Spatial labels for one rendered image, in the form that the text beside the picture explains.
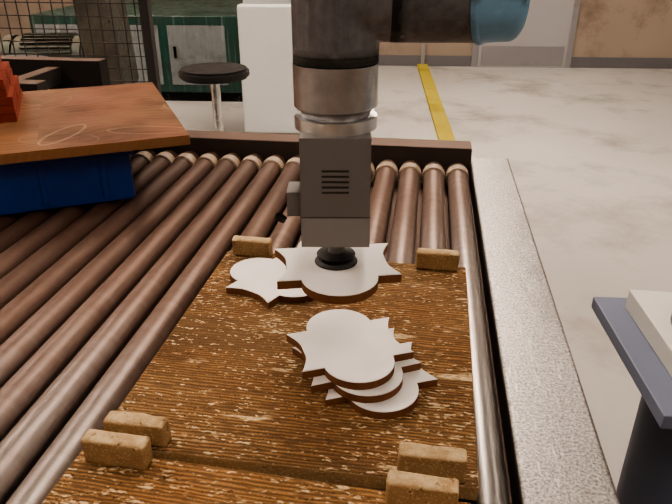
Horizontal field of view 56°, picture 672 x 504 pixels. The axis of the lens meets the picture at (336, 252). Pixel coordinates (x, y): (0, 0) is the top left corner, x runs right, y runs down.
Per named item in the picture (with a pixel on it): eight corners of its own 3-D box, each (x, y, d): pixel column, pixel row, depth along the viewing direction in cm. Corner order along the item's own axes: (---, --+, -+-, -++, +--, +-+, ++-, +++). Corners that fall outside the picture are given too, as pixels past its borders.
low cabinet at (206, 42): (274, 67, 743) (272, -2, 710) (245, 103, 582) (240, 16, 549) (115, 65, 754) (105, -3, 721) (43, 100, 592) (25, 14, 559)
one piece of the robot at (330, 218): (273, 74, 61) (280, 230, 68) (262, 95, 53) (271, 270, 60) (375, 74, 61) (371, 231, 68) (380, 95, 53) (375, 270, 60)
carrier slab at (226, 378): (465, 276, 91) (466, 266, 90) (477, 502, 55) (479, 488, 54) (228, 259, 96) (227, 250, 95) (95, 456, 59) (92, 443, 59)
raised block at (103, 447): (156, 458, 57) (152, 434, 56) (146, 473, 55) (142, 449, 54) (93, 449, 58) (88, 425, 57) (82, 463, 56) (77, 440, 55)
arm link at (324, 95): (289, 70, 52) (295, 53, 59) (291, 125, 54) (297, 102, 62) (380, 69, 52) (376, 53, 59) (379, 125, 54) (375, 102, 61)
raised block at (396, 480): (458, 501, 53) (461, 476, 52) (458, 519, 51) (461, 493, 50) (386, 490, 54) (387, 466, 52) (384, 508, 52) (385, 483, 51)
